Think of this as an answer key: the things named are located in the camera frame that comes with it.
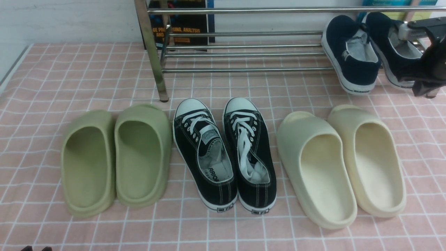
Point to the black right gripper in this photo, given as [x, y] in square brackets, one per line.
[429, 72]

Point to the navy slip-on shoe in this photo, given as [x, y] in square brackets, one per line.
[394, 52]
[349, 48]

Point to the silver metal shoe rack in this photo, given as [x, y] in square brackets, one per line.
[157, 57]

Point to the right cream foam slipper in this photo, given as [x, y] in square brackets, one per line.
[371, 160]

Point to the cream foam slipper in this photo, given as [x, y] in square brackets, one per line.
[371, 160]
[311, 151]

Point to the left cream foam slipper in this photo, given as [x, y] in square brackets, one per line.
[311, 151]

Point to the right black canvas sneaker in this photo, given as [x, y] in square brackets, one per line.
[247, 138]

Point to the black canvas sneaker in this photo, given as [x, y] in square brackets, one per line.
[201, 145]
[247, 138]

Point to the left black canvas sneaker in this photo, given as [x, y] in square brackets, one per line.
[201, 145]

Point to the black image processing book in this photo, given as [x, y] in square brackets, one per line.
[198, 23]

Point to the right green foam slipper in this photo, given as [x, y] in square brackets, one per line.
[143, 140]

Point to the green foam slipper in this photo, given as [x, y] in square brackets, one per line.
[88, 164]
[143, 140]

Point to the left green foam slipper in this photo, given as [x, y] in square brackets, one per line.
[88, 164]

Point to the pink checkered tablecloth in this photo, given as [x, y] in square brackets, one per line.
[54, 83]

